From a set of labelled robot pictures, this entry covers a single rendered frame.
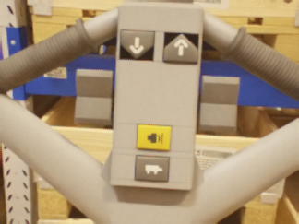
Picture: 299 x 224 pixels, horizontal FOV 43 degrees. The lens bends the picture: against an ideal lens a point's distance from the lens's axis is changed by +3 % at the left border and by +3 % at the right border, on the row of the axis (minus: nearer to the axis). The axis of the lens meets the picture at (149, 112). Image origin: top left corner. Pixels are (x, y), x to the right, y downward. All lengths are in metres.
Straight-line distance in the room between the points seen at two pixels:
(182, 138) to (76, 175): 0.13
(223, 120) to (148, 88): 0.09
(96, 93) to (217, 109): 0.13
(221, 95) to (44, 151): 0.21
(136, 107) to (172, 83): 0.05
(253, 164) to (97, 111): 0.18
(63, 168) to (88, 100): 0.08
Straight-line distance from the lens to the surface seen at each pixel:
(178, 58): 0.40
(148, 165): 0.40
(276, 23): 1.14
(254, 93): 1.22
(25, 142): 0.44
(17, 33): 1.24
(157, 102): 0.40
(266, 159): 0.43
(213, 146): 1.19
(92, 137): 1.19
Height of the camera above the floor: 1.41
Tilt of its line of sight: 20 degrees down
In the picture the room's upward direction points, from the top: 3 degrees clockwise
